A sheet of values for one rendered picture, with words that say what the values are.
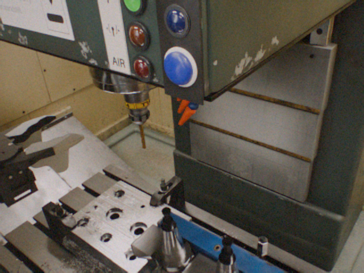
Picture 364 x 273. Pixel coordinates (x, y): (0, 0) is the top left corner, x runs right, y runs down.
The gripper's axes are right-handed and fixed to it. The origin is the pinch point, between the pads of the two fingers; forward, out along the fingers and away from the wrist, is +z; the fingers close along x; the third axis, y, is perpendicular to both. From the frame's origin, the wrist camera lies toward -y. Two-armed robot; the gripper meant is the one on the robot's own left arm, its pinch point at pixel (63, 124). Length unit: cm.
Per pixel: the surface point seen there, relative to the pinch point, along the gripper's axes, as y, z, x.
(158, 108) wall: 67, 85, -87
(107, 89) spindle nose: -3.9, 8.5, 2.2
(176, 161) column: 61, 54, -38
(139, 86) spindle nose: -4.3, 12.2, 6.7
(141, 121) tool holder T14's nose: 6.0, 14.6, 1.8
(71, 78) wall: 40, 49, -106
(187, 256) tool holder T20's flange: 19.6, 4.7, 23.7
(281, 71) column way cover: 11, 59, 6
